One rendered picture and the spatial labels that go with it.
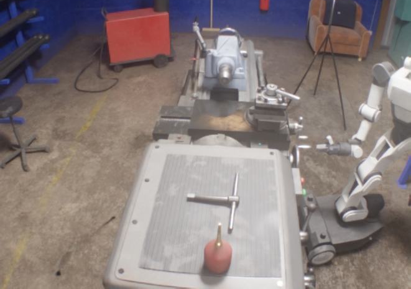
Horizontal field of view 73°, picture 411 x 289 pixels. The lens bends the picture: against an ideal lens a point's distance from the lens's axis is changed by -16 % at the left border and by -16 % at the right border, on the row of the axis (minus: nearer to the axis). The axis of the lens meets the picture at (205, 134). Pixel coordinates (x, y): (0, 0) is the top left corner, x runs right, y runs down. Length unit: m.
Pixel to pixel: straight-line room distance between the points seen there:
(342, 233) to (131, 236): 1.83
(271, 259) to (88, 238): 1.94
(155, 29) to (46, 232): 2.99
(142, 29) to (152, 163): 3.57
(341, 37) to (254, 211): 4.66
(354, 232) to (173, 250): 1.84
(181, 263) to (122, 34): 3.94
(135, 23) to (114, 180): 2.29
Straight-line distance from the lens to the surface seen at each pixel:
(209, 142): 1.31
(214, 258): 0.73
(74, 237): 2.63
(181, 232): 0.85
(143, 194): 0.95
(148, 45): 4.59
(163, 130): 1.94
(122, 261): 0.82
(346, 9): 5.58
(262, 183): 0.97
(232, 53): 2.20
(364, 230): 2.53
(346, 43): 5.45
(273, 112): 1.75
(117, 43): 4.54
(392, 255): 2.73
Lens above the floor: 2.03
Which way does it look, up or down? 38 degrees down
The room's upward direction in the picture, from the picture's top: straight up
